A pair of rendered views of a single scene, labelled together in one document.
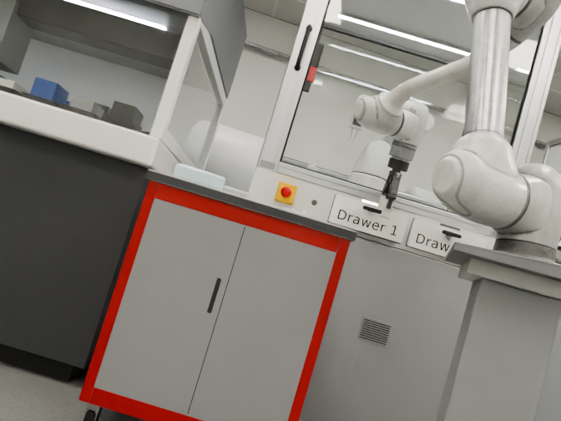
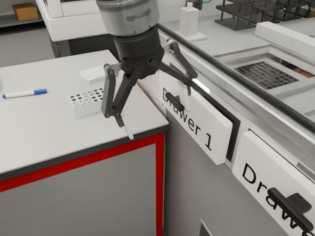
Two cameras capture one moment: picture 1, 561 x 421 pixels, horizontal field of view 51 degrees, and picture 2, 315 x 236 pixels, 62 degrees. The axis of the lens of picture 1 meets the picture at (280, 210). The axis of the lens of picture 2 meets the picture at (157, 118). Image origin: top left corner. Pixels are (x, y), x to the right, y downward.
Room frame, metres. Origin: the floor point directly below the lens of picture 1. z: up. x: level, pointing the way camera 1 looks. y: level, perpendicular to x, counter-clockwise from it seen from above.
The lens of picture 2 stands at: (1.96, -0.76, 1.23)
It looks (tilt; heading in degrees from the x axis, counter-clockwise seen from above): 37 degrees down; 64
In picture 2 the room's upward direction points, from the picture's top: straight up
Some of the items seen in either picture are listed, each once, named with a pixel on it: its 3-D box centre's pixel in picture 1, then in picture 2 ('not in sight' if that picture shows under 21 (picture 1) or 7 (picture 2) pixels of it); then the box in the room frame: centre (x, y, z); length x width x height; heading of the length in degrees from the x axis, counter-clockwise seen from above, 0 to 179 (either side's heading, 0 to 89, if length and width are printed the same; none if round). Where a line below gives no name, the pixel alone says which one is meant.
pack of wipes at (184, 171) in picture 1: (199, 178); not in sight; (1.76, 0.26, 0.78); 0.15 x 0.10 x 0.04; 97
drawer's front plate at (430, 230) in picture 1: (446, 242); (301, 211); (2.26, -0.65, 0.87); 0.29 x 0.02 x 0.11; 90
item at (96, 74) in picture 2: not in sight; (98, 73); (2.15, 0.15, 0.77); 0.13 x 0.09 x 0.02; 13
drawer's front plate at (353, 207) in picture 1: (368, 218); (188, 108); (2.25, -0.33, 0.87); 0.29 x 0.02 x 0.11; 90
